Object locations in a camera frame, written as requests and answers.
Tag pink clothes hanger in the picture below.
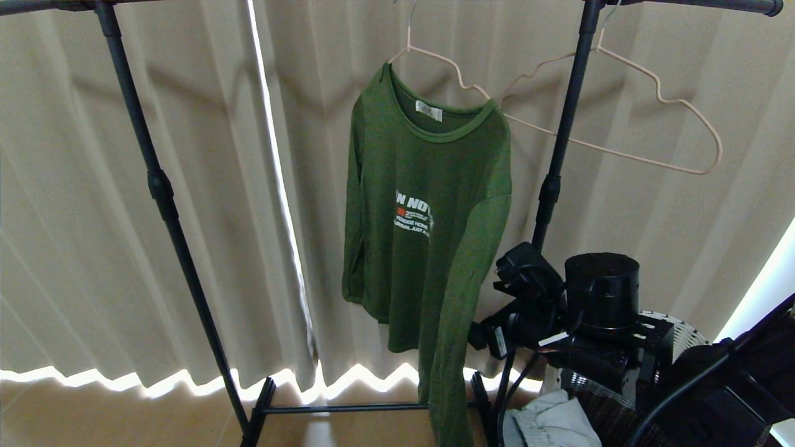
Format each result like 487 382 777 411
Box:
388 0 493 101
500 0 724 176

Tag white laundry basket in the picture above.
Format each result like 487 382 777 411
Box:
539 310 713 447

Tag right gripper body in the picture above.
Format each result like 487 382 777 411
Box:
468 310 642 393

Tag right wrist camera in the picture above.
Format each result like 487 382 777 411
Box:
494 242 567 336

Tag black clothes rack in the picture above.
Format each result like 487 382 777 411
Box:
0 0 784 447

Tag beige curtain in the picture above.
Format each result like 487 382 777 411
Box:
0 0 795 398

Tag pale grey shorts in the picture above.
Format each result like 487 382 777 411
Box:
502 390 603 447

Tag green long-sleeved shirt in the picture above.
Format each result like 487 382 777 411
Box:
342 62 513 447

